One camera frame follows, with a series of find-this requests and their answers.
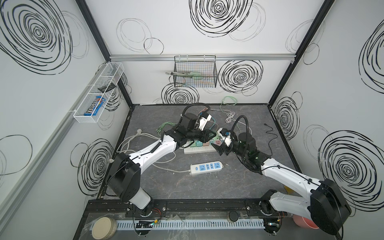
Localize green kitchen tongs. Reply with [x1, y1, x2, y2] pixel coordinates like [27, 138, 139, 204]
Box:
[165, 72, 204, 80]

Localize small blue white power strip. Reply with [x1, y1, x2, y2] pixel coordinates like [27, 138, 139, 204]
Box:
[190, 161, 223, 176]

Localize black front rail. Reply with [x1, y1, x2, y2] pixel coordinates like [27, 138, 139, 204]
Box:
[85, 196, 311, 218]

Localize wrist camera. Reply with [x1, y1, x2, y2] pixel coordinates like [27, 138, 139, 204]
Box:
[217, 128, 232, 147]
[199, 113, 212, 131]

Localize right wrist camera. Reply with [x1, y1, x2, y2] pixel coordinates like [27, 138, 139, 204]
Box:
[217, 128, 232, 147]

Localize black wire basket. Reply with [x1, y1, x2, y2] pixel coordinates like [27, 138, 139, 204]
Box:
[171, 55, 218, 88]

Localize green charger plug with cable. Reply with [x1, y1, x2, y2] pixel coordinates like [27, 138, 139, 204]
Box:
[156, 122, 176, 136]

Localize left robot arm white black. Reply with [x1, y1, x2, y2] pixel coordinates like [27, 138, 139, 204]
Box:
[106, 112, 216, 216]

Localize round beige lid container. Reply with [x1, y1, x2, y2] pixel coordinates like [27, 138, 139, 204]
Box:
[92, 217, 118, 240]

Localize white wire shelf basket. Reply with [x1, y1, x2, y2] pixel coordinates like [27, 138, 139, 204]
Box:
[74, 62, 124, 124]

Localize large multicolour power strip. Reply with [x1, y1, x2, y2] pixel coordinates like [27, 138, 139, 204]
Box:
[184, 140, 222, 154]

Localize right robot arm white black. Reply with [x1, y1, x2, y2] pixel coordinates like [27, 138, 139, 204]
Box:
[213, 128, 352, 239]

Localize black round knob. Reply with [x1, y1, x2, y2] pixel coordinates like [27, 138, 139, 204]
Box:
[228, 211, 239, 223]

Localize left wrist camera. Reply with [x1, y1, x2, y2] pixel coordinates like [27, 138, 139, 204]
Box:
[199, 113, 212, 131]

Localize pink plastic cup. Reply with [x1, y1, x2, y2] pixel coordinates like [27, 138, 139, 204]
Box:
[293, 215, 319, 230]

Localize white power cord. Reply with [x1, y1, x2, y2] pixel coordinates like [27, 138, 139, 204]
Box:
[107, 128, 191, 174]

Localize black remote control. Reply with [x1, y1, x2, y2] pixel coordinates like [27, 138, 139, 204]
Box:
[98, 83, 116, 93]

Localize blue candy packet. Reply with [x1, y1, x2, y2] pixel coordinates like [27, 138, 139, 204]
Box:
[84, 96, 105, 116]

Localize white slotted cable duct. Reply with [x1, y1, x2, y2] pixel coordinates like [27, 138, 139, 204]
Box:
[117, 219, 265, 231]

